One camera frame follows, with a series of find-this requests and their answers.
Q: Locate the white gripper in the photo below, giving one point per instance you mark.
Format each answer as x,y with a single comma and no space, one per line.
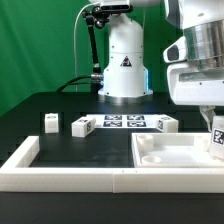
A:
190,86

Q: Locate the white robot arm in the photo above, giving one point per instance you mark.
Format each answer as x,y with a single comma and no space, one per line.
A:
202,23

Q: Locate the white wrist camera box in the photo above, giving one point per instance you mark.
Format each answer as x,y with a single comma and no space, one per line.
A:
176,52

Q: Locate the overhead camera bar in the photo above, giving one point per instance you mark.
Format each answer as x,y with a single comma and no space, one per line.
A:
116,6

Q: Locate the white U-shaped obstacle fence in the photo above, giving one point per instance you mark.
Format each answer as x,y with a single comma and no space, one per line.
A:
16,175

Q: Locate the paper sheet with AprilTags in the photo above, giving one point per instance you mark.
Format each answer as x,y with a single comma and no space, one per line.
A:
125,121

